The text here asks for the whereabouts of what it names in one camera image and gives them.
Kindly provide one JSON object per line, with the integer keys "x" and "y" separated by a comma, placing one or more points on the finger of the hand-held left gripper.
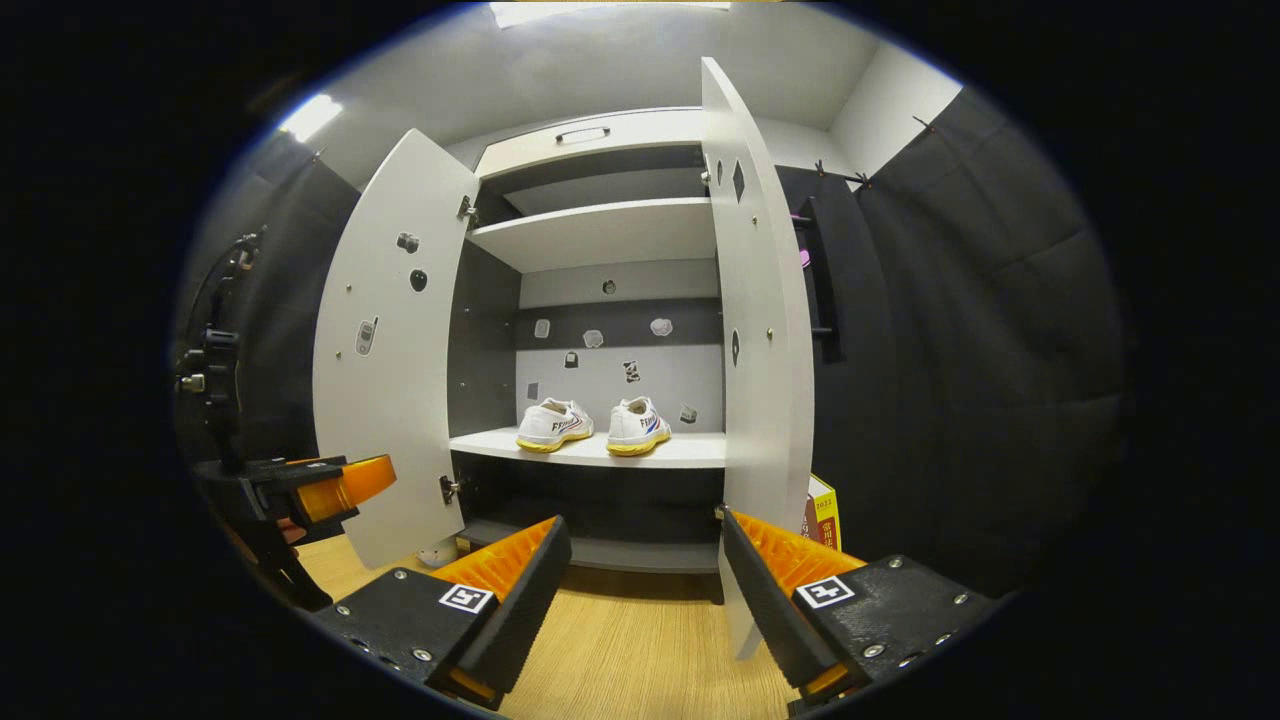
{"x": 345, "y": 485}

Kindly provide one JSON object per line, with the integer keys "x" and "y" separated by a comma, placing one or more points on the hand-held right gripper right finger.
{"x": 765, "y": 610}

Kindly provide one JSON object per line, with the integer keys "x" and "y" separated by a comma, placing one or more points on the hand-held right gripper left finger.
{"x": 520, "y": 610}

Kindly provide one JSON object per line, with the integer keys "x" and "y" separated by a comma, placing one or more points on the white cabinet door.
{"x": 390, "y": 420}
{"x": 765, "y": 400}

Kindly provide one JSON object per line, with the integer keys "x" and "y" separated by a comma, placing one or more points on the white shoe with yellow sole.
{"x": 638, "y": 425}
{"x": 553, "y": 425}

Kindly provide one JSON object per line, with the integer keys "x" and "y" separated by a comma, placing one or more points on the white shoe cabinet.
{"x": 600, "y": 235}

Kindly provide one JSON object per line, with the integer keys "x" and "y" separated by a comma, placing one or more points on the pale blue plush toy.
{"x": 437, "y": 555}

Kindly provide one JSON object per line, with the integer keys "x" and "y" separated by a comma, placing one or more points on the orange cardboard box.
{"x": 824, "y": 515}

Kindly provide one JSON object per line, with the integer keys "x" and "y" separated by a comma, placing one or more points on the small ceiling light panel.
{"x": 310, "y": 117}

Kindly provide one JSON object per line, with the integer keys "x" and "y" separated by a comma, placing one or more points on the large ceiling light panel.
{"x": 600, "y": 10}

